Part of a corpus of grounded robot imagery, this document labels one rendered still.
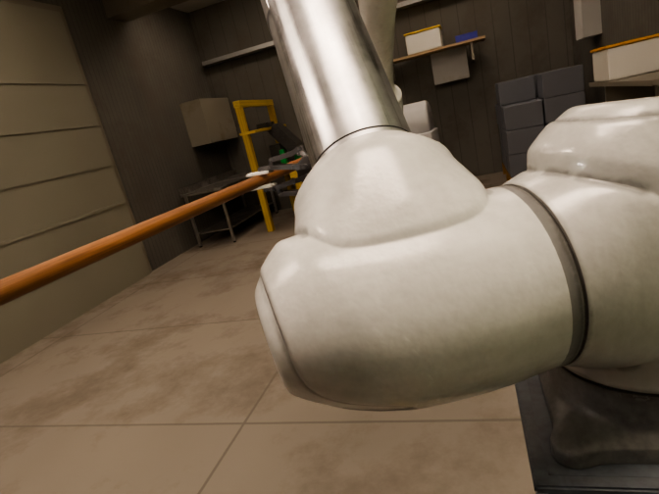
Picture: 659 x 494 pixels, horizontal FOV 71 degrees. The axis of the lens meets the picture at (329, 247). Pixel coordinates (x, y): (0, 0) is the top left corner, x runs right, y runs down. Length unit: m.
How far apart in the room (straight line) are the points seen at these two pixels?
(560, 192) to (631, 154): 0.05
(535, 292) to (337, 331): 0.13
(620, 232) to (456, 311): 0.12
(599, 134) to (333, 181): 0.19
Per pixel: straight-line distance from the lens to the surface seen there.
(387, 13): 0.89
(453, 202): 0.34
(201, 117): 7.26
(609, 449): 0.46
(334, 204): 0.34
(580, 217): 0.36
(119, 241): 0.82
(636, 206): 0.37
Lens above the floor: 1.31
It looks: 15 degrees down
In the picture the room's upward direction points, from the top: 13 degrees counter-clockwise
